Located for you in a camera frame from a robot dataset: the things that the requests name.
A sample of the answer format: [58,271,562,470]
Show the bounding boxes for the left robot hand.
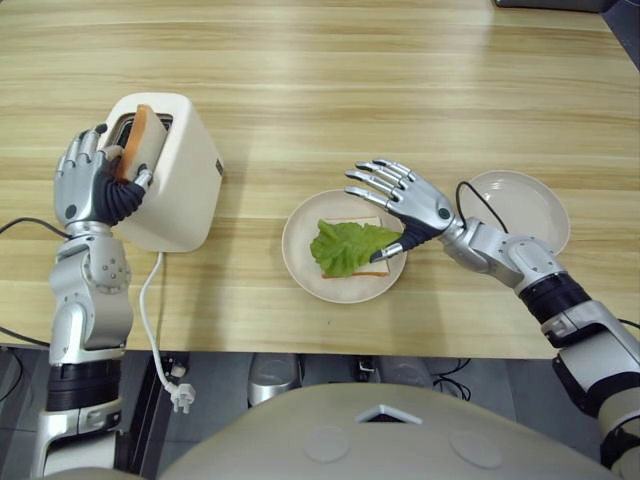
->
[53,123,154,227]

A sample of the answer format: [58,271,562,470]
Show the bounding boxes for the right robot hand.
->
[343,158,457,265]

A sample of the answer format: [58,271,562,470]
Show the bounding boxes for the bread slice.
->
[111,103,169,182]
[319,215,390,279]

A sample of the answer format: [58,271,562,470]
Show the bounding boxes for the green lettuce leaf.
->
[309,220,404,278]

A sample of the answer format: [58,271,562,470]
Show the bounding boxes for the beige round plate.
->
[458,170,571,256]
[281,188,409,304]

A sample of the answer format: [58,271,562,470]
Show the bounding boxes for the cream toaster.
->
[94,92,225,254]

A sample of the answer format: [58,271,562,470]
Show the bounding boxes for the robot body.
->
[160,382,614,480]

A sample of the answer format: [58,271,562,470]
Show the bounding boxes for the black cable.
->
[454,181,510,235]
[0,217,71,347]

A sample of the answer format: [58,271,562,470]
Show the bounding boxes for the white cord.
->
[138,251,199,415]

